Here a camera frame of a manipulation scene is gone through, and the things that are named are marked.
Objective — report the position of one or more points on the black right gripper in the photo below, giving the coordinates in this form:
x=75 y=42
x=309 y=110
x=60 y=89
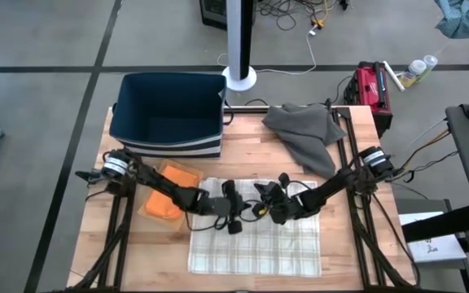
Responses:
x=281 y=201

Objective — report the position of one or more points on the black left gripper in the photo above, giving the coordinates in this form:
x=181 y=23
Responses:
x=228 y=203

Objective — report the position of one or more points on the white towel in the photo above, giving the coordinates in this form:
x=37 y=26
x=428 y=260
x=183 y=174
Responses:
x=259 y=248

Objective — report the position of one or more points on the bright orange cloth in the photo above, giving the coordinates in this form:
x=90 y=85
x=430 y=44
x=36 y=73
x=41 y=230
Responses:
x=165 y=203

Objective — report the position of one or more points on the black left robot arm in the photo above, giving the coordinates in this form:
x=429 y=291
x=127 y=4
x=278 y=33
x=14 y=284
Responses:
x=157 y=183

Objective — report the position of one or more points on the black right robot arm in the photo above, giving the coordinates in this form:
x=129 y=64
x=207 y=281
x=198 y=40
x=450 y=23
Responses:
x=340 y=183

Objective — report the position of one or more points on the grey towel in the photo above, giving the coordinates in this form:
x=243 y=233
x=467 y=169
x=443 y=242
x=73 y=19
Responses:
x=303 y=130

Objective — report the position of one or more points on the navy white striped fabric bin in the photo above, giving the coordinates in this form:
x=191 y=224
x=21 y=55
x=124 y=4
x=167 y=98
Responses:
x=169 y=106

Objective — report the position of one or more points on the red tool bag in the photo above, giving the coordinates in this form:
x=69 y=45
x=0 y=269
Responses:
x=371 y=89

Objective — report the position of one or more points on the white paper sheet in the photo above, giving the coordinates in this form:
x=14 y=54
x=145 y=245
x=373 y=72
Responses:
x=434 y=248

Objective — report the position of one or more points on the black flat bar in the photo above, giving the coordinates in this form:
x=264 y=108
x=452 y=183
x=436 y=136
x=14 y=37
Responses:
x=442 y=226

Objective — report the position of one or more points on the white tube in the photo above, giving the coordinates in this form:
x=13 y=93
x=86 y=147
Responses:
x=393 y=76

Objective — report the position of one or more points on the yellow plug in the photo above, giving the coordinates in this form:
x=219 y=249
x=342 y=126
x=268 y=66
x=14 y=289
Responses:
x=319 y=23

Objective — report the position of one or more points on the yellow label wipes canister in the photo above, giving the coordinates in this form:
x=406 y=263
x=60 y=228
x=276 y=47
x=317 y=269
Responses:
x=414 y=71

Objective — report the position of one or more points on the black box device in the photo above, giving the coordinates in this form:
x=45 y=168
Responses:
x=214 y=12

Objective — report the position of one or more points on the clear plastic bottle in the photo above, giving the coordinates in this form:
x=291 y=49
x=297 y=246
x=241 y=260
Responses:
x=430 y=63

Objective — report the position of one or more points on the teal patterned cloth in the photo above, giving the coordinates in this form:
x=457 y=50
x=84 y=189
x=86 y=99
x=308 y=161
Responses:
x=466 y=18

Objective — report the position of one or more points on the black aluminium table frame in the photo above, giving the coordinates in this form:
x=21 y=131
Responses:
x=356 y=244

